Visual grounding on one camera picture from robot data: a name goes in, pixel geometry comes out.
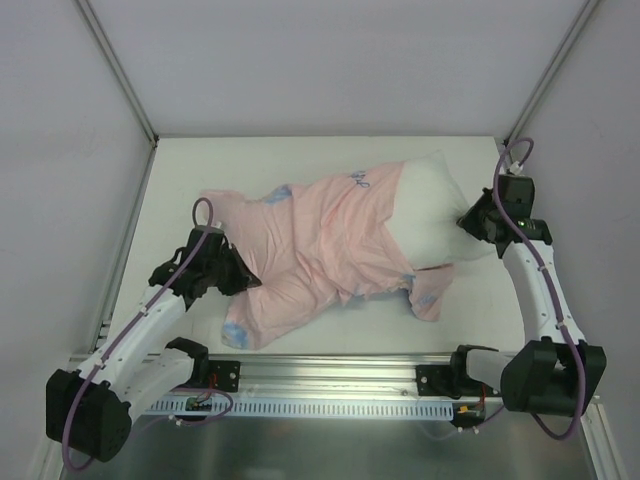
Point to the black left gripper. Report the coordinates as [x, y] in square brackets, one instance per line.
[230, 270]

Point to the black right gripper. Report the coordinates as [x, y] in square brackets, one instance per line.
[480, 220]

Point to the white pillow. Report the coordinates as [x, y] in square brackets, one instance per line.
[427, 205]

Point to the blue and pink printed pillowcase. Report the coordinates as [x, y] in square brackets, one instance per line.
[314, 245]

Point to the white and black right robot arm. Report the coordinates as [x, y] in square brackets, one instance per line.
[557, 371]

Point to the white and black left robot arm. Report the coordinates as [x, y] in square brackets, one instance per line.
[93, 408]

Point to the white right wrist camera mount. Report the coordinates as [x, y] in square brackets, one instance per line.
[515, 168]

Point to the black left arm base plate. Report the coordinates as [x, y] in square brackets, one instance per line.
[221, 375]

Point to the white slotted cable duct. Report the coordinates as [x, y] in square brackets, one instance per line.
[403, 408]

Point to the aluminium mounting rail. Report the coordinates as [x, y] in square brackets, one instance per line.
[320, 372]

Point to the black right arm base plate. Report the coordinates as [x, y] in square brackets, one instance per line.
[436, 380]

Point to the right aluminium frame post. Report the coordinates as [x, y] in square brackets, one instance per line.
[553, 68]

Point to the aluminium frame post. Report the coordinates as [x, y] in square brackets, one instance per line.
[100, 37]
[553, 68]

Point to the left aluminium frame post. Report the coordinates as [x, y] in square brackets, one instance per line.
[100, 37]

